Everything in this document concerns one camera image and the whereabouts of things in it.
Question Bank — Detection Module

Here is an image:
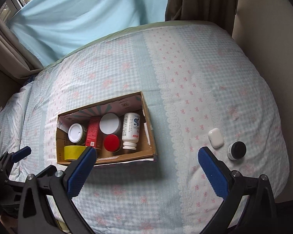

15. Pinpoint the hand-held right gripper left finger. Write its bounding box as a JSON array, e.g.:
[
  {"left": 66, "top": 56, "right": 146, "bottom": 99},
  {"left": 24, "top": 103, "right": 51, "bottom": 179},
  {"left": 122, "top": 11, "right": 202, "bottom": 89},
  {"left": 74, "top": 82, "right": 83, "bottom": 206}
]
[{"left": 18, "top": 146, "right": 98, "bottom": 234}]

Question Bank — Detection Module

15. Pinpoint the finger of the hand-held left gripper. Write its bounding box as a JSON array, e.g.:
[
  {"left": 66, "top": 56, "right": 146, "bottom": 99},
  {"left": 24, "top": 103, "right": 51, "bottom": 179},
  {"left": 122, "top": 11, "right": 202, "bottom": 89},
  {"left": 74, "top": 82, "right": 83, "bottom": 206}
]
[{"left": 0, "top": 146, "right": 32, "bottom": 179}]

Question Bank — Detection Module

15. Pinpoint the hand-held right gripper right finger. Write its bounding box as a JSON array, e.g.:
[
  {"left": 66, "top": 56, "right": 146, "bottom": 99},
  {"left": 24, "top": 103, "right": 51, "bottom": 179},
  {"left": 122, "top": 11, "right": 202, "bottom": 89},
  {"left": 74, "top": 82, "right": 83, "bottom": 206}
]
[{"left": 197, "top": 147, "right": 278, "bottom": 234}]

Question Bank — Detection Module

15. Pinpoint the yellow tape roll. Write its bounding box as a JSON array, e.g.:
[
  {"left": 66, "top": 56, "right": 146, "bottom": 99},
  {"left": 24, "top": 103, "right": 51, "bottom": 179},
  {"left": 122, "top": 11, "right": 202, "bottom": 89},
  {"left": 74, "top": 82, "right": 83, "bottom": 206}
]
[{"left": 64, "top": 145, "right": 87, "bottom": 162}]

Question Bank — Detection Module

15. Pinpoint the white jar with black lid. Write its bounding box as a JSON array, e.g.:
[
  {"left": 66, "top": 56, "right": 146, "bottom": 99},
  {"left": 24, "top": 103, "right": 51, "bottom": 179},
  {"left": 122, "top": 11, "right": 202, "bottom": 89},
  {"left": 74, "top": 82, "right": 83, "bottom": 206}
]
[{"left": 227, "top": 141, "right": 247, "bottom": 161}]

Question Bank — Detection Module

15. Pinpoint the white earbuds case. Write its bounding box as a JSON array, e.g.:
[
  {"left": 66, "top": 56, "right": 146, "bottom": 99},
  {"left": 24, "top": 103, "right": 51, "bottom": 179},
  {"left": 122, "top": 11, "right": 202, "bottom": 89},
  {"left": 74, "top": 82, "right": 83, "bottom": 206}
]
[{"left": 208, "top": 128, "right": 224, "bottom": 149}]

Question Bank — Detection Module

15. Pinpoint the green can with white lid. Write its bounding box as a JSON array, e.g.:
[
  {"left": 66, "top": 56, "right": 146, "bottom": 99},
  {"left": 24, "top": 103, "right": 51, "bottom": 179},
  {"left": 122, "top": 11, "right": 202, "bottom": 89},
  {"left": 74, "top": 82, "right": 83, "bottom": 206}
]
[{"left": 68, "top": 123, "right": 88, "bottom": 146}]

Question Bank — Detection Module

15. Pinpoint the small red carton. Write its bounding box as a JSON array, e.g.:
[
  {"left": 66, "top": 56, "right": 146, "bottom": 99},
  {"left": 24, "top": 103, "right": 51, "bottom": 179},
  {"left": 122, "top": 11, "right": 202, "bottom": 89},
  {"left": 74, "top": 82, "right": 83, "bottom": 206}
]
[{"left": 85, "top": 117, "right": 101, "bottom": 149}]

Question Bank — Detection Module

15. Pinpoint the silver jar with red lid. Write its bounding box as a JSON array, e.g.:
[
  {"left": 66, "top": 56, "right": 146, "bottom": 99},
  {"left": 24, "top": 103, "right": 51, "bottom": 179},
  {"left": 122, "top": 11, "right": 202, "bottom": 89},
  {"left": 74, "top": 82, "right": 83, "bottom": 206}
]
[{"left": 103, "top": 134, "right": 121, "bottom": 153}]

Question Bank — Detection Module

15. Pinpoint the pale green cream jar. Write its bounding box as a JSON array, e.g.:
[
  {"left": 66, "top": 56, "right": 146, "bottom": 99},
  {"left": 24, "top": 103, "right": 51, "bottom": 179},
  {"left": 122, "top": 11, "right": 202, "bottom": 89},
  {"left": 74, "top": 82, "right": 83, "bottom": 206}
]
[{"left": 99, "top": 113, "right": 123, "bottom": 135}]

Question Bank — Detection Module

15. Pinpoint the cardboard box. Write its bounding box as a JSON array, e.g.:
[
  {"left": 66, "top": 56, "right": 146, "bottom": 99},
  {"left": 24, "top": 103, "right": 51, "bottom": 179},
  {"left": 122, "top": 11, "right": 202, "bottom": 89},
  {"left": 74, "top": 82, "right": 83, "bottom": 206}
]
[{"left": 56, "top": 91, "right": 158, "bottom": 168}]

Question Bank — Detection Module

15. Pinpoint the white plastic bottle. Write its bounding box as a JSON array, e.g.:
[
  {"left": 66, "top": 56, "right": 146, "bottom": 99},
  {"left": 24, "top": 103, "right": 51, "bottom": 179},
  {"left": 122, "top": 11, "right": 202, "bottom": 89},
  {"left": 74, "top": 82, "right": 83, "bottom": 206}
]
[{"left": 121, "top": 112, "right": 141, "bottom": 151}]

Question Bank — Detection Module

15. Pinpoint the checked pillow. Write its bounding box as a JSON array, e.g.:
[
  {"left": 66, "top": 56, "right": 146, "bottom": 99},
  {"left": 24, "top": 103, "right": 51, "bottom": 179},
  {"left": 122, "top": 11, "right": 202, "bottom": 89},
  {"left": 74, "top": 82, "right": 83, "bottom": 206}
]
[{"left": 0, "top": 82, "right": 36, "bottom": 176}]

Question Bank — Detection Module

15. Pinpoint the brown curtain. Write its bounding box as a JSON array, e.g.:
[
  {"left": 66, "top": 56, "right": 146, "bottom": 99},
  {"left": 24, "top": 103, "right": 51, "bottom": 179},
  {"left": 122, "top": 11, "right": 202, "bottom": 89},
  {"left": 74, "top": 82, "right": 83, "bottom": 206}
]
[
  {"left": 164, "top": 0, "right": 238, "bottom": 31},
  {"left": 0, "top": 19, "right": 45, "bottom": 79}
]

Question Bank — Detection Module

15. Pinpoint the checked floral bed sheet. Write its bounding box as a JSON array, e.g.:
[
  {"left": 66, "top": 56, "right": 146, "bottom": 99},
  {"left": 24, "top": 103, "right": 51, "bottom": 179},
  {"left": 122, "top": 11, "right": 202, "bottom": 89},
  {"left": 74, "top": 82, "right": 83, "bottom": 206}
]
[{"left": 0, "top": 22, "right": 291, "bottom": 234}]

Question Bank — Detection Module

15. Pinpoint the pale green mattress sheet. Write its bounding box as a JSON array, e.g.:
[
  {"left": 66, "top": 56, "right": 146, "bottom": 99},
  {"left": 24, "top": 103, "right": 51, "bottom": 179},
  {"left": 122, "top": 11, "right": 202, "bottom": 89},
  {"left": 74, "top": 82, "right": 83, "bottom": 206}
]
[{"left": 43, "top": 20, "right": 216, "bottom": 69}]

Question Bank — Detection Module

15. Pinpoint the light blue hanging cloth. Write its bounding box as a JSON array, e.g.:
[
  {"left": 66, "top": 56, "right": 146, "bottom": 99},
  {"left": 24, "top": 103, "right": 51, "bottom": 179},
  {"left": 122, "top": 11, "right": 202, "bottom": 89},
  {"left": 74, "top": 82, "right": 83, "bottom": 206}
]
[{"left": 6, "top": 0, "right": 169, "bottom": 68}]

